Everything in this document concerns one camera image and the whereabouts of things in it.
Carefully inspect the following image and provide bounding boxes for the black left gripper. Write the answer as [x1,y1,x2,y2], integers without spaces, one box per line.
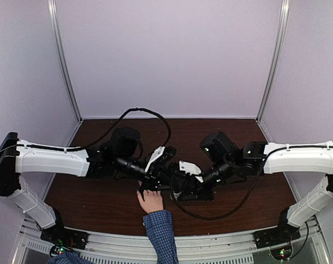
[115,154,181,194]

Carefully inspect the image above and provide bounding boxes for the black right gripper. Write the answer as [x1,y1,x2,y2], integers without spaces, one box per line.
[177,157,235,202]

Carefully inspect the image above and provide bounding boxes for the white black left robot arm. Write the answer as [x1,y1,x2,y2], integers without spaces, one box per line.
[0,127,166,244]

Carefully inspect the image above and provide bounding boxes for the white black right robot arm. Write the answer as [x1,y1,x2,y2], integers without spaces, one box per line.
[170,131,333,243]

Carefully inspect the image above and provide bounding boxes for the mannequin hand with painted nails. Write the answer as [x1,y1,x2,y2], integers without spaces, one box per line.
[137,190,164,214]

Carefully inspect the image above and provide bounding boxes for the blue checkered shirt sleeve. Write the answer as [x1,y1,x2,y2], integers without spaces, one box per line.
[143,210,179,263]

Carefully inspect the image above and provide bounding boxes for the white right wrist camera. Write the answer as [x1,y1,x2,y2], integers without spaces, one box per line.
[168,161,204,184]

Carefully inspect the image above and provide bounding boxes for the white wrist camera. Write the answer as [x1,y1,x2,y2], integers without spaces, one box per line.
[168,161,204,184]
[144,146,177,173]

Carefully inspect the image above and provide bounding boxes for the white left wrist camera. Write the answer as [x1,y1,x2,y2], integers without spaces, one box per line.
[144,146,177,173]

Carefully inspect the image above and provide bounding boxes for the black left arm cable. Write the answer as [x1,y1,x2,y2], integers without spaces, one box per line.
[83,107,173,151]

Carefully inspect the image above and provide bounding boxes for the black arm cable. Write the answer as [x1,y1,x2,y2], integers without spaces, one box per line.
[168,153,271,220]
[83,107,173,151]

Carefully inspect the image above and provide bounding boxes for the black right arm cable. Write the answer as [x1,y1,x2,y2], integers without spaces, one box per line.
[168,153,271,220]

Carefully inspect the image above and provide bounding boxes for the slotted aluminium base rail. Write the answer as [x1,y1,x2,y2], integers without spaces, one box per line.
[10,212,331,263]

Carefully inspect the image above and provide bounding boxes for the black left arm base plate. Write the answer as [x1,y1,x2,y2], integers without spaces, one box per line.
[40,229,89,250]

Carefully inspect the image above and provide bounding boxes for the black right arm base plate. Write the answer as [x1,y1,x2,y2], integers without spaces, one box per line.
[253,227,301,249]

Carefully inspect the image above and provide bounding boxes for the left aluminium frame post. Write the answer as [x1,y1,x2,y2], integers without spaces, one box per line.
[47,0,83,123]

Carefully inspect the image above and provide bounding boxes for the aluminium frame post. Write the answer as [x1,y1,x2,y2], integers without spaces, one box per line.
[47,0,83,123]
[256,0,290,124]

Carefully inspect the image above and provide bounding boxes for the right aluminium frame post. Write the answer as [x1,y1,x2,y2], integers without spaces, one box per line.
[256,0,290,124]

